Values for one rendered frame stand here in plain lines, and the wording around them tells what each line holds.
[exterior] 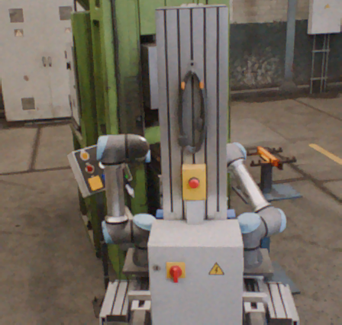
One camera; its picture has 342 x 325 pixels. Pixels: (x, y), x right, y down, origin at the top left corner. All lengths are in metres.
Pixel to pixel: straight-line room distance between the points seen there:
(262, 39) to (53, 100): 4.20
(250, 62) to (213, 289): 8.11
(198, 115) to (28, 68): 6.78
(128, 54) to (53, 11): 5.19
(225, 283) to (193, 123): 0.59
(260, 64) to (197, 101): 8.05
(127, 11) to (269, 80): 6.97
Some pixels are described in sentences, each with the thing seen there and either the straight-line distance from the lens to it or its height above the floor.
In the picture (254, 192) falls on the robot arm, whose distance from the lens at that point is 2.43.
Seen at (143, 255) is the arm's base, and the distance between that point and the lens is 2.35.
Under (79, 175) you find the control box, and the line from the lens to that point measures 2.90.
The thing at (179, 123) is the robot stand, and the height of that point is 1.63.
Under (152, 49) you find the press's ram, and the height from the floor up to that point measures 1.75.
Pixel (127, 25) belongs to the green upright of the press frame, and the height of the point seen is 1.89.
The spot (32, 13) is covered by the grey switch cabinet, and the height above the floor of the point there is 1.86.
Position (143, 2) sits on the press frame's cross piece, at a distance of 3.18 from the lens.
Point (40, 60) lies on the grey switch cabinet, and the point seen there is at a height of 1.10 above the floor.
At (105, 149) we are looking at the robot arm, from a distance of 2.18.
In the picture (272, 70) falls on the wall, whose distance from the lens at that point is 9.88.
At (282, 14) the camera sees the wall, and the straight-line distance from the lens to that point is 9.83.
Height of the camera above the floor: 2.08
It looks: 19 degrees down
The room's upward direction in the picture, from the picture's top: 3 degrees counter-clockwise
